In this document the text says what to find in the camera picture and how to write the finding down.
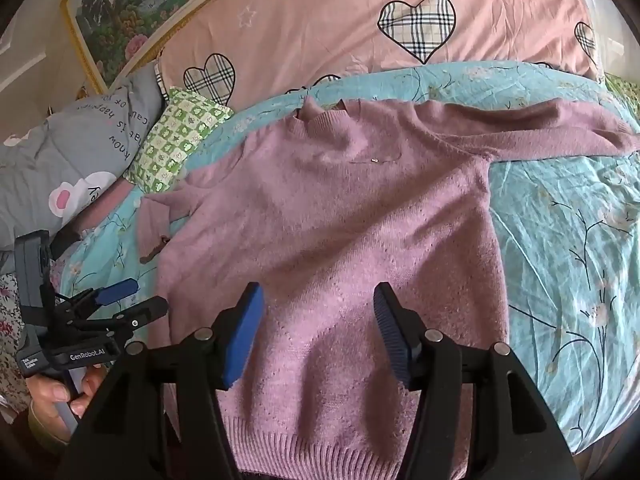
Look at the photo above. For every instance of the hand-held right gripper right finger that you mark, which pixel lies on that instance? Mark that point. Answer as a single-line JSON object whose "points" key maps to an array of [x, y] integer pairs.
{"points": [[392, 337]]}

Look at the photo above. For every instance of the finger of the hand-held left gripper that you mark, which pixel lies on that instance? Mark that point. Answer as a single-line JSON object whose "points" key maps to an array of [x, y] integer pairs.
{"points": [[145, 310], [120, 287]]}

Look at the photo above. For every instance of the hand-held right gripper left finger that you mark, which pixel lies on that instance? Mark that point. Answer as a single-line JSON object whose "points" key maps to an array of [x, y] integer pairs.
{"points": [[245, 332]]}

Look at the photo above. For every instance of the purple knitted sweater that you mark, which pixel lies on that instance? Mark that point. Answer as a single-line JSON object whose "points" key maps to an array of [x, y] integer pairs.
{"points": [[325, 220]]}

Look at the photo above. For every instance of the person's left hand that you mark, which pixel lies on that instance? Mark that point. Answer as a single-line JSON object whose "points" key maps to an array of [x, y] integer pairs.
{"points": [[42, 397]]}

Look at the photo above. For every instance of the floral patterned cloth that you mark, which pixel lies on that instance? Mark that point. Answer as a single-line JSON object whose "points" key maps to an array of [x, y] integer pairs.
{"points": [[7, 330]]}

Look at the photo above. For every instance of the pink cloth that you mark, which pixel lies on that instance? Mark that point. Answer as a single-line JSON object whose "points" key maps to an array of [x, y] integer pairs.
{"points": [[100, 207]]}

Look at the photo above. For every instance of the grey printed pillow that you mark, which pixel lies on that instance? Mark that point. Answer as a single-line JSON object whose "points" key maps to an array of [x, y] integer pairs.
{"points": [[65, 150]]}

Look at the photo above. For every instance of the green checked pillow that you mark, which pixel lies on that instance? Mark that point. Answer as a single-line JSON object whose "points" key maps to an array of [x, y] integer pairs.
{"points": [[170, 145]]}

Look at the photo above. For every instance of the blue floral bedsheet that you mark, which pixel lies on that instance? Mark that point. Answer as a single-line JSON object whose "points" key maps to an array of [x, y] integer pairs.
{"points": [[560, 240]]}

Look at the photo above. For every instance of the framed landscape painting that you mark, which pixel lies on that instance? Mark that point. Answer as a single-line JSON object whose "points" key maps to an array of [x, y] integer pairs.
{"points": [[135, 5]]}

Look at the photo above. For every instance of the pink heart-print quilt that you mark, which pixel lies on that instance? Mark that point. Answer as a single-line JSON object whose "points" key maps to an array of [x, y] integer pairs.
{"points": [[320, 25]]}

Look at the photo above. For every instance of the white sheer curtain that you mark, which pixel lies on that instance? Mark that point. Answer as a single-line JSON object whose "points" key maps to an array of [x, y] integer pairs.
{"points": [[607, 35]]}

